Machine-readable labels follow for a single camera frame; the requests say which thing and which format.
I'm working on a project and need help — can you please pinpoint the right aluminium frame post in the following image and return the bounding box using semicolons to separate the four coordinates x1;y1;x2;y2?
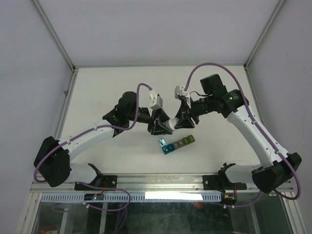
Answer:
244;0;287;69

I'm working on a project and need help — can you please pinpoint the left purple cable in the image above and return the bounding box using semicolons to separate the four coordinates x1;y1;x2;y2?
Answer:
33;83;156;234

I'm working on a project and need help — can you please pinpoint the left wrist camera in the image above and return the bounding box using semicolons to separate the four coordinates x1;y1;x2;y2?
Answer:
148;89;163;111

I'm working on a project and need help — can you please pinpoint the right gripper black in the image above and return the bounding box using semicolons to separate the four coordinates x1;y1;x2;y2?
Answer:
175;96;214;129

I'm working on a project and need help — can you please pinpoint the aluminium frame post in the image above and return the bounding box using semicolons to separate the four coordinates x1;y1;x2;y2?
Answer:
30;0;76;71
244;0;287;69

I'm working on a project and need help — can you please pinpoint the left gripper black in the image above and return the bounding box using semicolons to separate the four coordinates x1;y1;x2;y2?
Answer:
127;107;173;135

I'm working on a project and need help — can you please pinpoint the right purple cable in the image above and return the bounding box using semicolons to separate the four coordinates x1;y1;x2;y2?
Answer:
184;62;301;209

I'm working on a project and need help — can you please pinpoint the weekly pill organizer strip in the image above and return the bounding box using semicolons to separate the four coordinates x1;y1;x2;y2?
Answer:
158;135;195;155

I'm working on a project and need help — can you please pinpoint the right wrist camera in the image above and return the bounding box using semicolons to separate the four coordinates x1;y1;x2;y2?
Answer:
174;86;190;99

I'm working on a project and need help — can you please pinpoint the white pill bottle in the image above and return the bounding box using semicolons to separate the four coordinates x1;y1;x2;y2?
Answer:
163;119;175;132

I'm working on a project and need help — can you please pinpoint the left aluminium frame post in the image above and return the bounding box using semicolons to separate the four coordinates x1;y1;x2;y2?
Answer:
30;0;76;71

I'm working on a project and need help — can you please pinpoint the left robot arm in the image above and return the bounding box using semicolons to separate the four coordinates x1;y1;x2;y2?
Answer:
34;91;178;189

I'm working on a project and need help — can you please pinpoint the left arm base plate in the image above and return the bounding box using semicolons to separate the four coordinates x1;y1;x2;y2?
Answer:
74;175;117;191

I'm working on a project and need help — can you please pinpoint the white slotted cable duct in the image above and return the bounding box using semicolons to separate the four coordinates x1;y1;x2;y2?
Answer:
41;192;221;203

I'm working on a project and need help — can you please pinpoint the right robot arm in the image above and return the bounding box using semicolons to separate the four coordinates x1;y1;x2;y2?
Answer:
174;74;302;194

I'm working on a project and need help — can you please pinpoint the aluminium mounting rail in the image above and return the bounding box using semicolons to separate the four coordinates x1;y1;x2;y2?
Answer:
29;172;293;195

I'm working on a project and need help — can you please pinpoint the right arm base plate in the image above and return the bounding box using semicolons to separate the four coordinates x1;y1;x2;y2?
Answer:
202;174;247;193

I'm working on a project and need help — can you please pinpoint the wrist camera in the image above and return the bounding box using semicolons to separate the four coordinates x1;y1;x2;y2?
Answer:
148;89;163;111
174;86;190;99

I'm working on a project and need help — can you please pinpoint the purple cable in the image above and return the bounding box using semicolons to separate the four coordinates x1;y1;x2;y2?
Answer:
33;83;156;234
184;62;301;209

